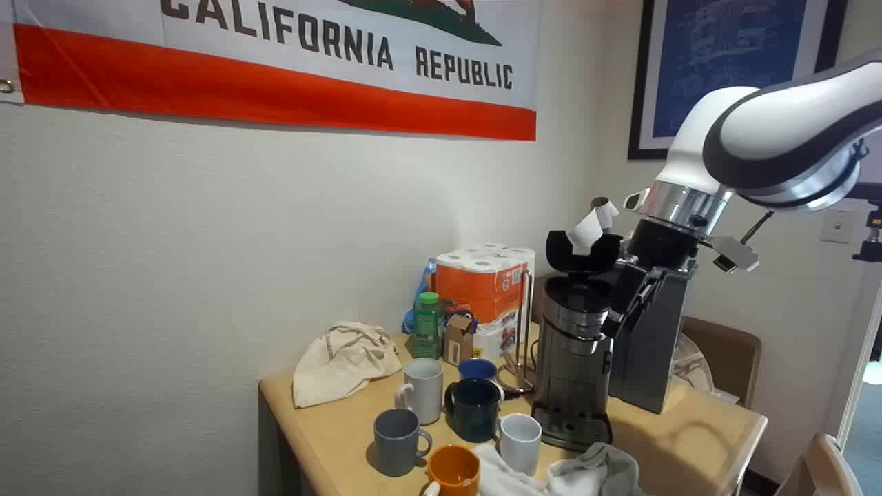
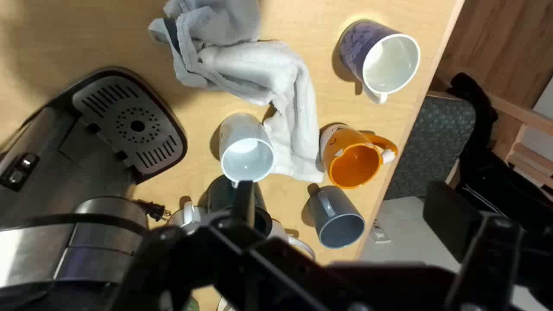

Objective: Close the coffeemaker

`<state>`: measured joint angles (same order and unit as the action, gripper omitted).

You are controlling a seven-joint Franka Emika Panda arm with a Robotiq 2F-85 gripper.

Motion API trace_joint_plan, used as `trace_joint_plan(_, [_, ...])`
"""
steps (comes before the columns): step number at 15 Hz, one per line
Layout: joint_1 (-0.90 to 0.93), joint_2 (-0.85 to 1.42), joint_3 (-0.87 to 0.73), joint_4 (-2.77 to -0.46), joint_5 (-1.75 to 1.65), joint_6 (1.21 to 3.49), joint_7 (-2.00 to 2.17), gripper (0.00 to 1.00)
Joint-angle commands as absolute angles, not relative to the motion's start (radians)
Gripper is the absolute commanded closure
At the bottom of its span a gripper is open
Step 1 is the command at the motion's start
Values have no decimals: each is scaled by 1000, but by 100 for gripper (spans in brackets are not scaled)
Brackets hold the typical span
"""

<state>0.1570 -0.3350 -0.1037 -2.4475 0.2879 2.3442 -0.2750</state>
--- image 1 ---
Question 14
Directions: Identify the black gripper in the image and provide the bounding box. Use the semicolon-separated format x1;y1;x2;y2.
601;193;694;357

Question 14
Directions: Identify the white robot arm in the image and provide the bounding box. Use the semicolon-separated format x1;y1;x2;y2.
601;51;882;340

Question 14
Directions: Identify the black coffeemaker lid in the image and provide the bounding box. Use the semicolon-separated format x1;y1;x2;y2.
546;231;622;274

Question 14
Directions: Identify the black silver coffeemaker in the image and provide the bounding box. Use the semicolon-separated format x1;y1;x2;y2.
530;263;694;456

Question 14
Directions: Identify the orange paper towel pack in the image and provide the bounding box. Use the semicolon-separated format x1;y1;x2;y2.
433;245;534;365

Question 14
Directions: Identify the wooden chair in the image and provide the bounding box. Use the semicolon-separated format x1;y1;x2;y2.
684;317;760;409

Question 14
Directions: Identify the small brown box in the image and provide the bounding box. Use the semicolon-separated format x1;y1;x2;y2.
443;315;473;365

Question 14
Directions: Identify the blue mug behind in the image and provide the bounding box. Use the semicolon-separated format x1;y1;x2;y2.
457;360;495;380

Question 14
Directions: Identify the dark blue mug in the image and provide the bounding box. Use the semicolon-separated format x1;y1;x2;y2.
443;379;501;445

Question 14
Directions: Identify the grey white cloth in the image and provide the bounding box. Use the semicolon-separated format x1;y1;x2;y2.
473;445;645;496

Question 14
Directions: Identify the green plastic bottle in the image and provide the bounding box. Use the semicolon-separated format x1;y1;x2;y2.
407;292;441;360

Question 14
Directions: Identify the framed blue poster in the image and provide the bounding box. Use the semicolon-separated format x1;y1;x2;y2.
628;0;848;160

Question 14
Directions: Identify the California Republic flag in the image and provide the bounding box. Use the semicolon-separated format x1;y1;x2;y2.
0;0;541;141

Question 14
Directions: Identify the orange mug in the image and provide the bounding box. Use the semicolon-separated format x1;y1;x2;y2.
421;446;480;496

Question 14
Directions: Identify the grey mug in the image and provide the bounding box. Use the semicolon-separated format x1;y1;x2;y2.
373;409;433;478

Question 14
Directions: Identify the light wooden chair corner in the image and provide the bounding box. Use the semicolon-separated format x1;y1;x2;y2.
775;434;863;496

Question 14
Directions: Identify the beige cloth bag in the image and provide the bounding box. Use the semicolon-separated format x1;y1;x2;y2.
291;324;401;409

